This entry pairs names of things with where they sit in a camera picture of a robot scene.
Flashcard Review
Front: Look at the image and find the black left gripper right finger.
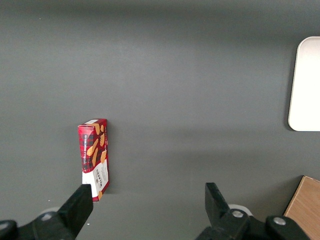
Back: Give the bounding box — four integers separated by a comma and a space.
194, 182, 309, 240

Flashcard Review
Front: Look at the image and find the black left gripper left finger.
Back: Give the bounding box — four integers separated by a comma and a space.
0, 183, 95, 240

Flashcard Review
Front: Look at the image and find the cream plastic tray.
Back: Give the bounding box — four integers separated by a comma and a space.
287, 36, 320, 132

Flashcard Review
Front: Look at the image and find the red tartan shortbread box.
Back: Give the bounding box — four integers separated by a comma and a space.
77, 118, 110, 203

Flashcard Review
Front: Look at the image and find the wooden drawer cabinet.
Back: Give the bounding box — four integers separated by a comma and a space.
283, 175, 320, 240

